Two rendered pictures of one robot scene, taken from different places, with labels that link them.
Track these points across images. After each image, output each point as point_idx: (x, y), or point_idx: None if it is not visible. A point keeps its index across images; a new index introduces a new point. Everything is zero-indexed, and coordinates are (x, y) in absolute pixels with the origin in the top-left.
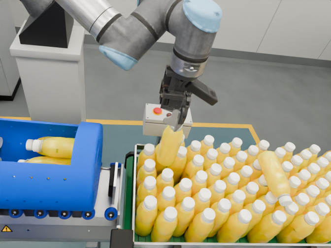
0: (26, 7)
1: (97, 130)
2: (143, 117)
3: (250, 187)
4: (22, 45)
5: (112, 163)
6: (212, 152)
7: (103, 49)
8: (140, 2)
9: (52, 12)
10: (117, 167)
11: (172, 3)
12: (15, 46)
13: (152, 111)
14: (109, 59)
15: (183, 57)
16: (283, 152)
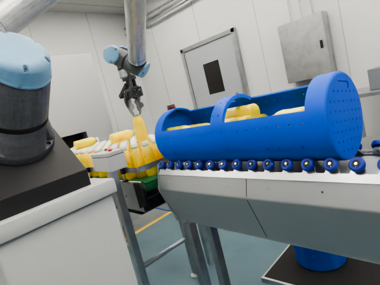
0: (50, 131)
1: (165, 111)
2: (113, 165)
3: (134, 138)
4: (91, 183)
5: (163, 161)
6: (123, 143)
7: (149, 62)
8: (119, 52)
9: None
10: None
11: (122, 48)
12: (102, 181)
13: (112, 150)
14: (145, 72)
15: None
16: (98, 147)
